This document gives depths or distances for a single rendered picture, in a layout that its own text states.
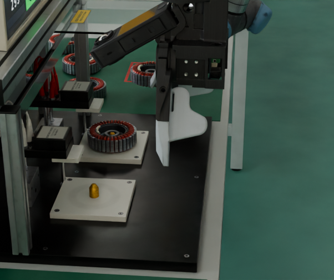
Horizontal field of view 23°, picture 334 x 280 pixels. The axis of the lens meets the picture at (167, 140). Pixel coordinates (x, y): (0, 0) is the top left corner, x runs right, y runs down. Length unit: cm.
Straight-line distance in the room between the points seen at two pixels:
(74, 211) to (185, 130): 69
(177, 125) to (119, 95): 126
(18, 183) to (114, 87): 88
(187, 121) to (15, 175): 54
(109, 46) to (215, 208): 77
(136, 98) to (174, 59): 124
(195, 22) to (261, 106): 310
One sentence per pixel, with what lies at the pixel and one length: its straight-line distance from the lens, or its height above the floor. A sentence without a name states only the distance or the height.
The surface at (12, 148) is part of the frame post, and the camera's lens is 140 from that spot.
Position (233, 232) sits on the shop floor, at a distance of 299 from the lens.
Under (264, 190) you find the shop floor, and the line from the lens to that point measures 327.
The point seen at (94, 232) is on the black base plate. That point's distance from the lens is 155.
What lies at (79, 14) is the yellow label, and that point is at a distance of 182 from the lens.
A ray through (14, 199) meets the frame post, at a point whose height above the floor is 88.
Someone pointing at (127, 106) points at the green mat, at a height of 75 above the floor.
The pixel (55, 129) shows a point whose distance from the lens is 161.
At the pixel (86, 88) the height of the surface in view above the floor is 92.
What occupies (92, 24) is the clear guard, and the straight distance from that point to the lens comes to 175.
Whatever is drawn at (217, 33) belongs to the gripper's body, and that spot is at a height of 130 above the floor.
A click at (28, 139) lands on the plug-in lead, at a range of 160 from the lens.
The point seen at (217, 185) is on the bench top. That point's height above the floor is 75.
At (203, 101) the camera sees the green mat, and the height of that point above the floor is 75.
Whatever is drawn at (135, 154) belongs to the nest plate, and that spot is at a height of 78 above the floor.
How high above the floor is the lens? 159
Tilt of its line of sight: 26 degrees down
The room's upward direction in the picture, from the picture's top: straight up
